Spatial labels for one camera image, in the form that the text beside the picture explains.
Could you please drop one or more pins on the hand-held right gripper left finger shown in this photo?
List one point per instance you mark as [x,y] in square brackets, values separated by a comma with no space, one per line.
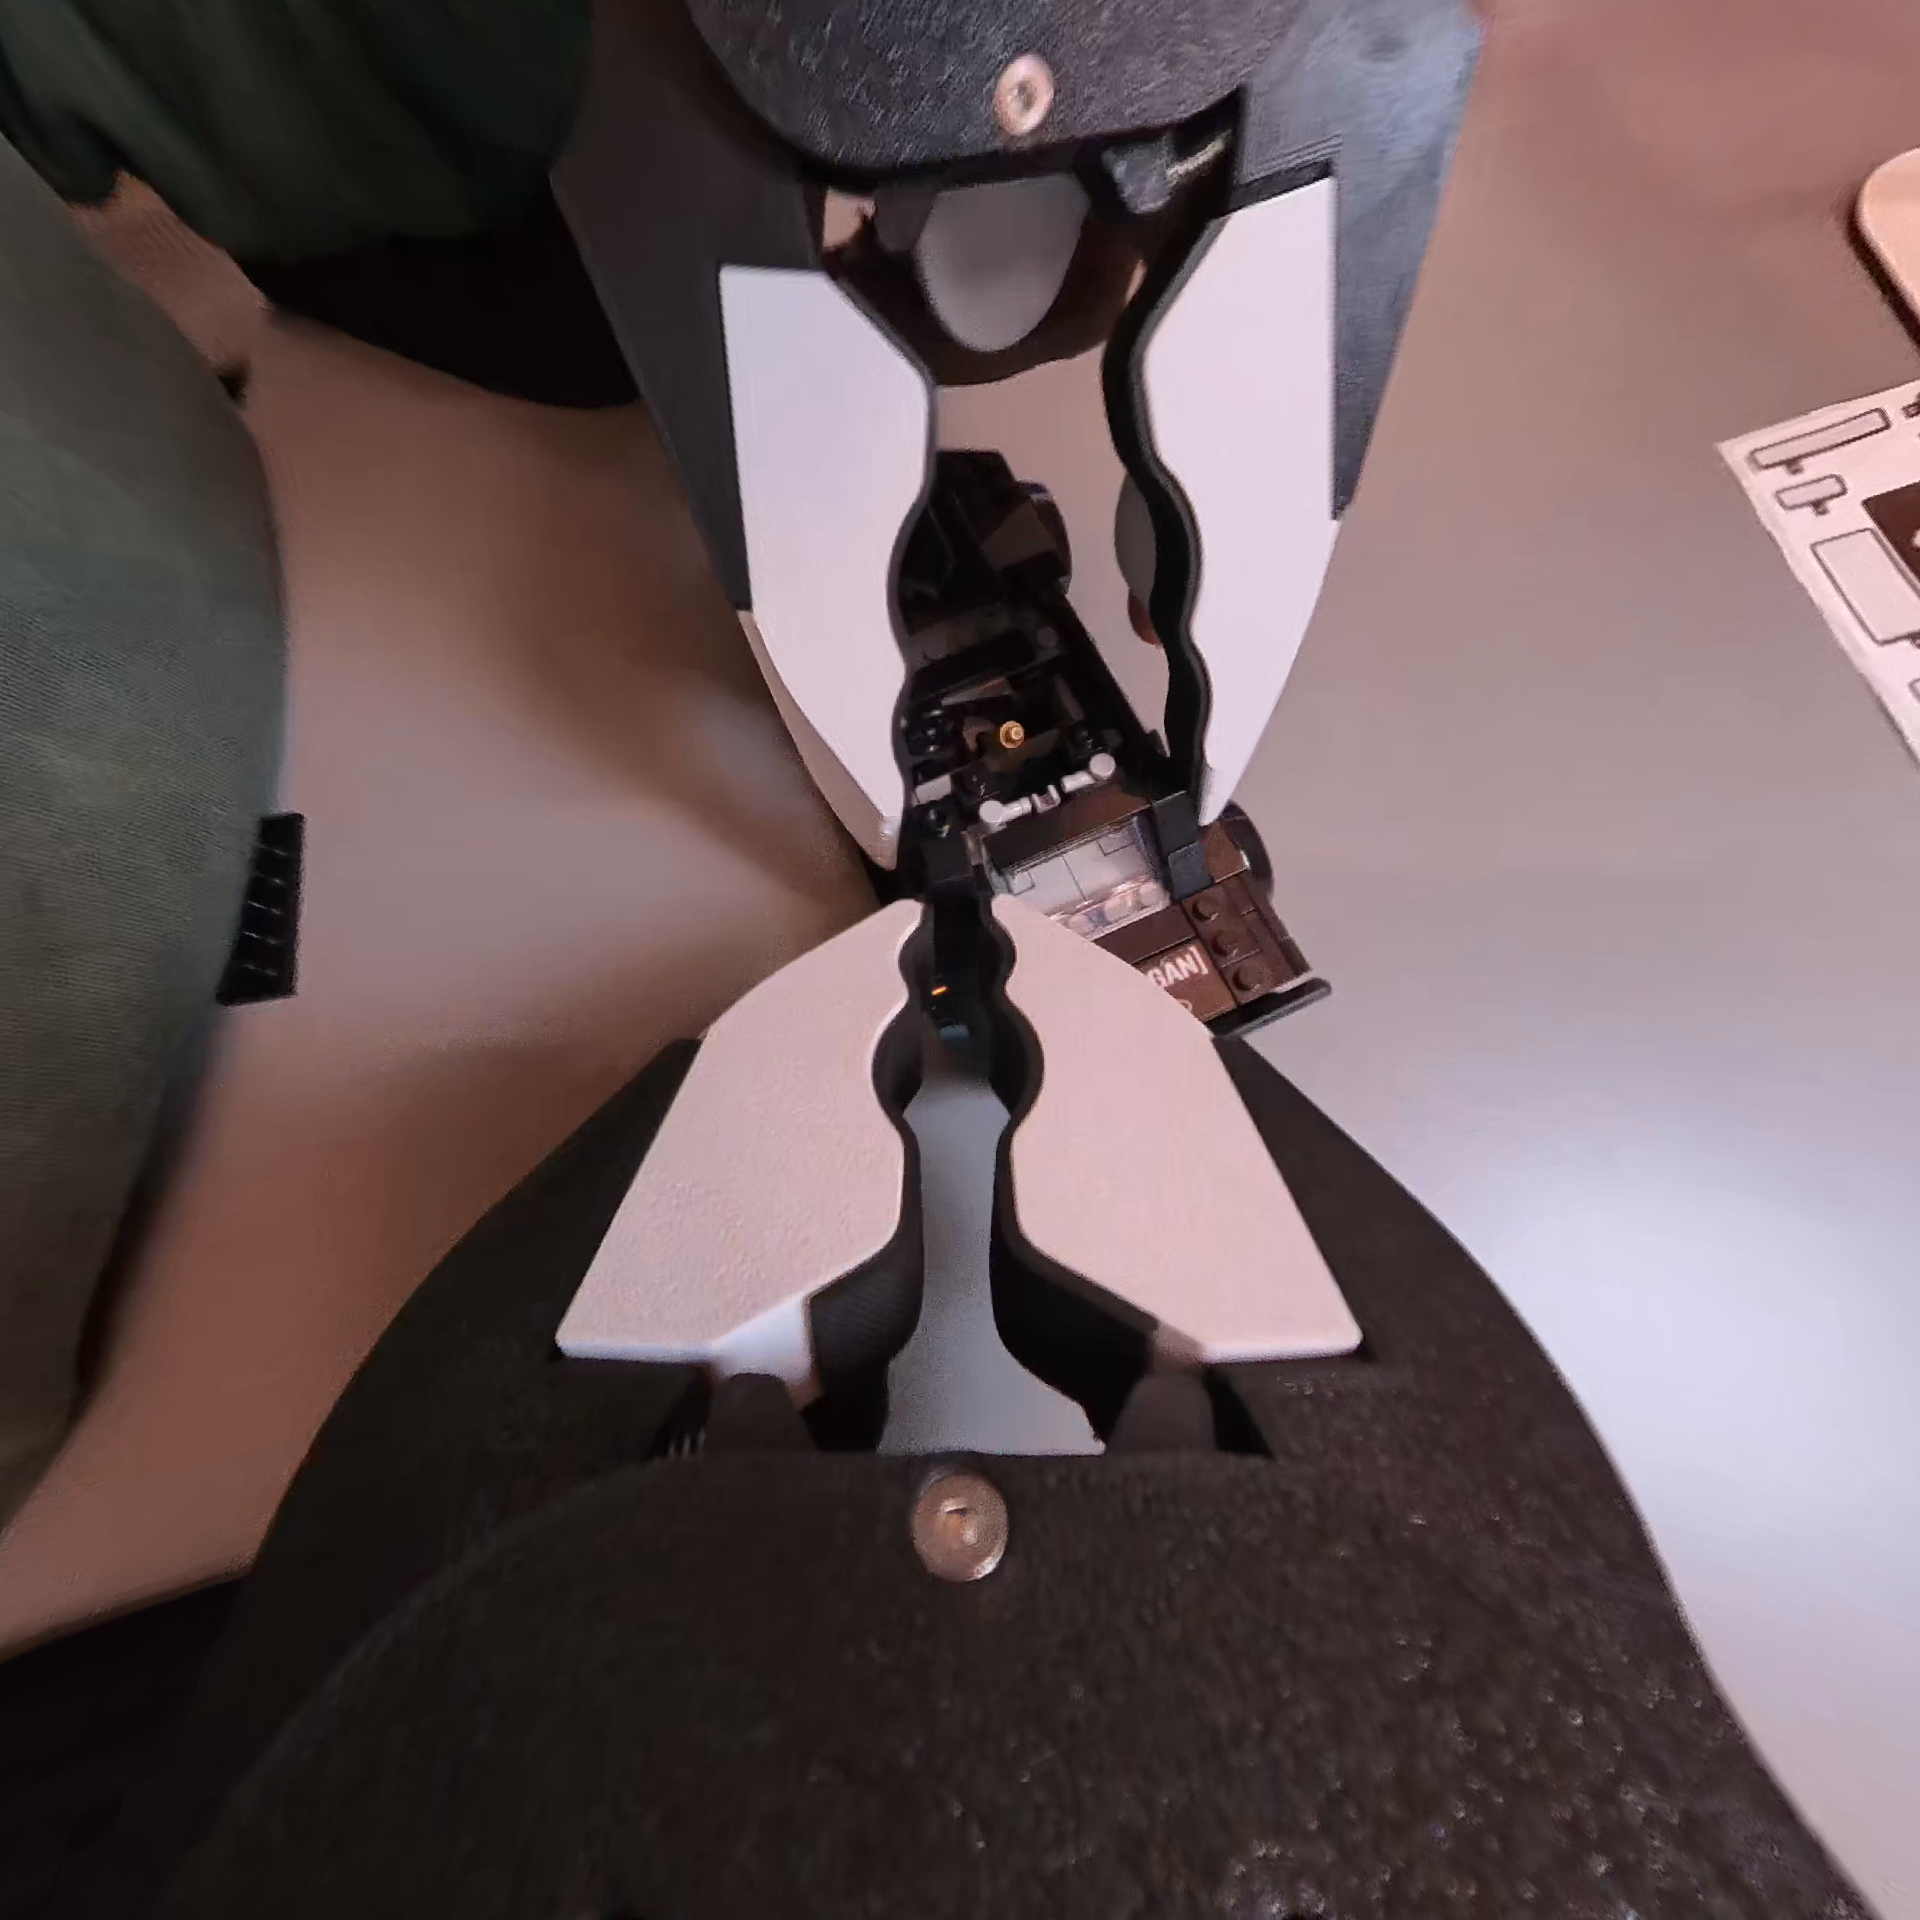
[751,1188]

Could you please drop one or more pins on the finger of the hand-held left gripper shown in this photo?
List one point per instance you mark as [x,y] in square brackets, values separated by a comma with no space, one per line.
[1247,452]
[813,510]

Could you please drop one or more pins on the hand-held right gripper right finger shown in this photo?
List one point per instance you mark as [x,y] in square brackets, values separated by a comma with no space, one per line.
[1186,1188]

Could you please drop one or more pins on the sticker sheet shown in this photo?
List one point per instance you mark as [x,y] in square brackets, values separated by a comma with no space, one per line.
[1845,572]

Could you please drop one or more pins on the black lego car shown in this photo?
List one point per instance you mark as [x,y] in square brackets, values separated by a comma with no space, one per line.
[1112,871]

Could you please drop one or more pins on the white booklet stand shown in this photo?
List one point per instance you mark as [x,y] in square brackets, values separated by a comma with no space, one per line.
[1893,241]

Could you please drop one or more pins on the black ridged strip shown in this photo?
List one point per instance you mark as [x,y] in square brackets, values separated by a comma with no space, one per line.
[265,909]

